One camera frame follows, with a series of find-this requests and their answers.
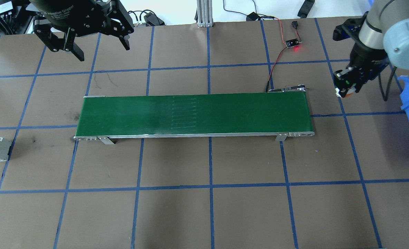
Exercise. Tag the green conveyor belt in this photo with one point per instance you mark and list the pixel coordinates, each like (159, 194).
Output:
(194, 114)

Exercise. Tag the slim black power adapter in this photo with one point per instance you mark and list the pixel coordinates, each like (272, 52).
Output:
(306, 8)

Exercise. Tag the small black switch box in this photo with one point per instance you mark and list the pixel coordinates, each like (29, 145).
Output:
(252, 16)

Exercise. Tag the black barrel plug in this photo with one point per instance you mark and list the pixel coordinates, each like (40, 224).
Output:
(295, 25)

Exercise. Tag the small black controller board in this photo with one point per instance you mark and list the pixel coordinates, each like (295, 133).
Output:
(293, 43)

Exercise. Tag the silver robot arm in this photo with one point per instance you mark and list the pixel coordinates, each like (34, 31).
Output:
(405, 38)

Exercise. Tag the aluminium profile post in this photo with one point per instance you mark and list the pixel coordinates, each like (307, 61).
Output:
(204, 14)

